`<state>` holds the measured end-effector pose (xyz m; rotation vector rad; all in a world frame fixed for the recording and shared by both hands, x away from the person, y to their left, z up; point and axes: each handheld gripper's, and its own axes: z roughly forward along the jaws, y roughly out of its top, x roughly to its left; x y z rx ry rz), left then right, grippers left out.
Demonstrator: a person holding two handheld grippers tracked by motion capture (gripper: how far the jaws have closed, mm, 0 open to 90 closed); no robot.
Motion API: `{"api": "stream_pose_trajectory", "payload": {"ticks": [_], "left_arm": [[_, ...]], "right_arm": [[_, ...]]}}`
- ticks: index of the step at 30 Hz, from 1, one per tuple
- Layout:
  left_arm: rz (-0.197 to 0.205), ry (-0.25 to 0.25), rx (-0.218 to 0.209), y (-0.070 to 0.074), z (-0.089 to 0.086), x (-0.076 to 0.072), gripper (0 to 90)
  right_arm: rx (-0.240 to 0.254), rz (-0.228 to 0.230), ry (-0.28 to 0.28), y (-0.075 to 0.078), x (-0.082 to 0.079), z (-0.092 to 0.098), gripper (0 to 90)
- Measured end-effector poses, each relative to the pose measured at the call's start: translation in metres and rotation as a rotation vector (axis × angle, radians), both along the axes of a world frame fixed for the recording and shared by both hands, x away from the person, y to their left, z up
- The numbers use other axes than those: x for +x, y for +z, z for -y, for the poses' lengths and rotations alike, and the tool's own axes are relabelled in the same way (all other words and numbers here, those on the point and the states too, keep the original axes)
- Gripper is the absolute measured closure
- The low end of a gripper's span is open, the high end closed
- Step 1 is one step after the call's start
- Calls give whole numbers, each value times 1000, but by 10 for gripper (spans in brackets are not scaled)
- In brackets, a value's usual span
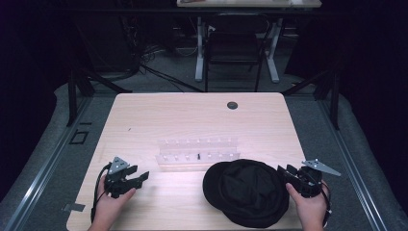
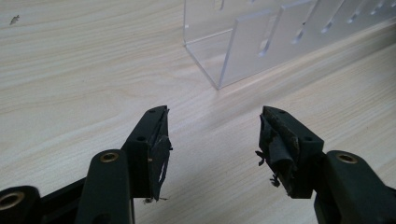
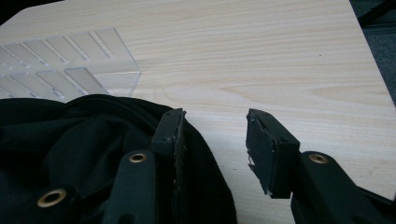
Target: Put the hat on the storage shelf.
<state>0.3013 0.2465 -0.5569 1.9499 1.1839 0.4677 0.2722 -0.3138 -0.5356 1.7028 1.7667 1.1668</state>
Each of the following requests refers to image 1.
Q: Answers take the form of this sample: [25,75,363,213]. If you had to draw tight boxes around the black chair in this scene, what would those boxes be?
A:
[203,13,272,93]

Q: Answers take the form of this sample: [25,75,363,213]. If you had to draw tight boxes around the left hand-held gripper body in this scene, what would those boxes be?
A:
[103,156,140,199]

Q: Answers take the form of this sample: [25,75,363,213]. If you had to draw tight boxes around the clear acrylic peg rack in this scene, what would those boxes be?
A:
[155,137,242,172]

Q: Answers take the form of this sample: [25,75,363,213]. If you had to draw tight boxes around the person's right hand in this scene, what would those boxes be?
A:
[285,180,331,226]

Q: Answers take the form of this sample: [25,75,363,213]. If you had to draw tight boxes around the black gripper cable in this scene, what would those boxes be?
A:
[90,163,112,224]
[320,181,333,227]

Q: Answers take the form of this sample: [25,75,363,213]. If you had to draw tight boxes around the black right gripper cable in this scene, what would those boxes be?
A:
[320,181,333,227]

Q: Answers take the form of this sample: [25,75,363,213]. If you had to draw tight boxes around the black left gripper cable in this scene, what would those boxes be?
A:
[90,163,112,224]

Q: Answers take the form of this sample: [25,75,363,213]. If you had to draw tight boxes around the black metal stand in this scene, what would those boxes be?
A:
[65,68,133,127]
[282,67,341,131]

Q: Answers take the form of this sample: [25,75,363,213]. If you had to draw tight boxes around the person's left hand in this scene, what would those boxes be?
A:
[90,175,138,226]

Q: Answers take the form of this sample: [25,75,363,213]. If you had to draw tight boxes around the black tape square outline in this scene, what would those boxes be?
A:
[68,130,89,145]

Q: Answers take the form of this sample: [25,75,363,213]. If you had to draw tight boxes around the white-legged background desk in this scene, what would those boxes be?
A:
[176,0,322,84]

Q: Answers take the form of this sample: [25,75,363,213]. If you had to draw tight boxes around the metal floor rail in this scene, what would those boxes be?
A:
[3,95,94,231]
[317,98,390,231]

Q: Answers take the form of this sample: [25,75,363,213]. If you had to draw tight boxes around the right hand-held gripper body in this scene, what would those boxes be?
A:
[287,158,342,199]

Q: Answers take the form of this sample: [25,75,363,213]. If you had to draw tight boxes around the black hat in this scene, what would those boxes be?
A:
[202,158,291,229]

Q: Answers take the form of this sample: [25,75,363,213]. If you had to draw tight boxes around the bundle of floor cables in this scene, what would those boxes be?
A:
[121,0,205,94]

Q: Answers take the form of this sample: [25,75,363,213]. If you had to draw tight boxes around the grey tape patch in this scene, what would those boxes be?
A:
[62,202,87,214]

